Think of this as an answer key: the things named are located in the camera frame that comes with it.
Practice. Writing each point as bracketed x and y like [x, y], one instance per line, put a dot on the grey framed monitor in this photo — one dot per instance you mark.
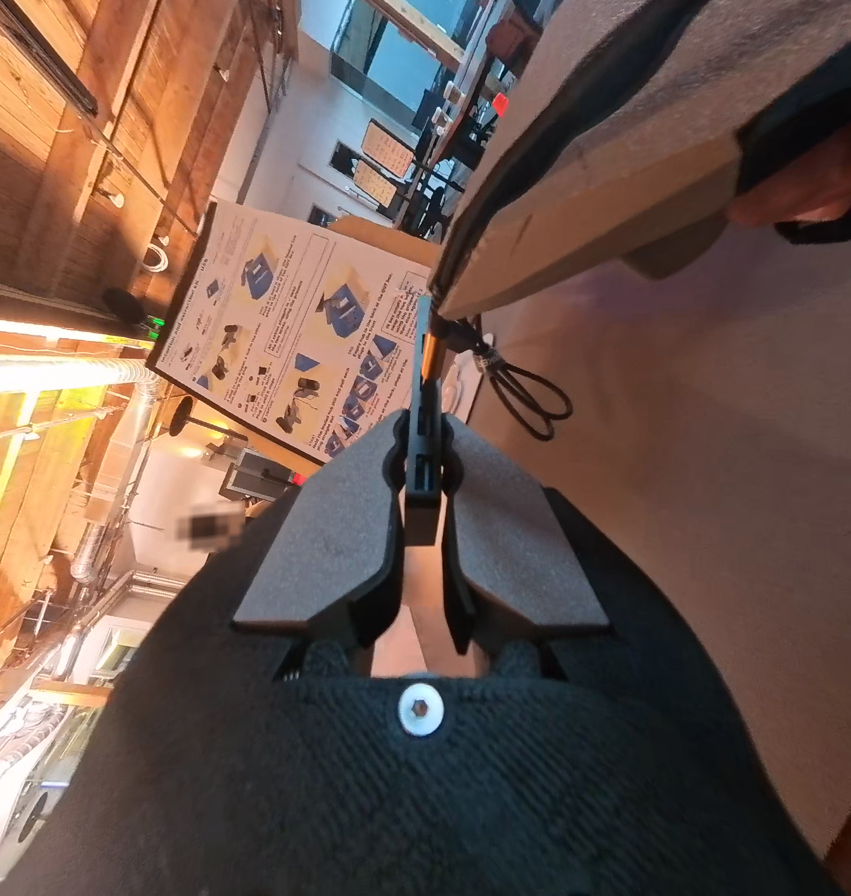
[257, 476]

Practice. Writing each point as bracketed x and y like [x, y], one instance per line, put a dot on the silver ventilation duct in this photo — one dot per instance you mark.
[117, 476]

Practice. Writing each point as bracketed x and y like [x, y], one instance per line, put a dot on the printed instruction sheet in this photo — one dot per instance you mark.
[292, 336]

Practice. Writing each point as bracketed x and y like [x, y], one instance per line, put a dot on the black four-port usb hub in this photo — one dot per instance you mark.
[420, 514]

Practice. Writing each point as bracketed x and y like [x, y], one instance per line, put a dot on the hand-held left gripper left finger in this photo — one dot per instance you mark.
[327, 553]

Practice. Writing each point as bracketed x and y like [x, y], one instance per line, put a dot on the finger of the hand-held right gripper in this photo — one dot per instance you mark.
[593, 49]
[677, 140]

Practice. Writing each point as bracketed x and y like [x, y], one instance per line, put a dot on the wooden support post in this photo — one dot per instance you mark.
[418, 31]

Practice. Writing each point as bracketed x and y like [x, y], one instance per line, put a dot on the instruction sheet on wooden stand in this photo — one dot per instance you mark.
[383, 234]

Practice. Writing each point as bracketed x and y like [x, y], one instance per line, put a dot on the black floor lamp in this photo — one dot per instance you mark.
[181, 418]

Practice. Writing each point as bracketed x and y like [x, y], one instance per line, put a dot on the person's right hand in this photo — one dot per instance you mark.
[803, 192]

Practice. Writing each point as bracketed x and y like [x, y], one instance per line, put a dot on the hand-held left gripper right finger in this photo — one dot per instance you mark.
[523, 553]

